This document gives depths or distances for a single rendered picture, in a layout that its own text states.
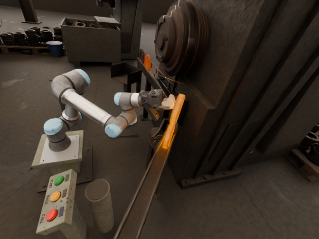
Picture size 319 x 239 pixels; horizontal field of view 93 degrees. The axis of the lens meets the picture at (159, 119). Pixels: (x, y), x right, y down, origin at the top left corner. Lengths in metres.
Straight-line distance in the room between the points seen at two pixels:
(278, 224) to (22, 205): 2.04
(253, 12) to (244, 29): 0.06
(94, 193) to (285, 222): 1.58
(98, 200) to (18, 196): 0.90
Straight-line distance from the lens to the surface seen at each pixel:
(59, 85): 0.97
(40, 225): 0.86
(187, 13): 1.04
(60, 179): 0.89
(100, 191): 0.92
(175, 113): 0.71
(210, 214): 1.55
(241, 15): 0.92
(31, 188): 1.70
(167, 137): 0.84
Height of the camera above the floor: 1.33
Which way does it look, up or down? 38 degrees down
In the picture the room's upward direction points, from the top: 10 degrees clockwise
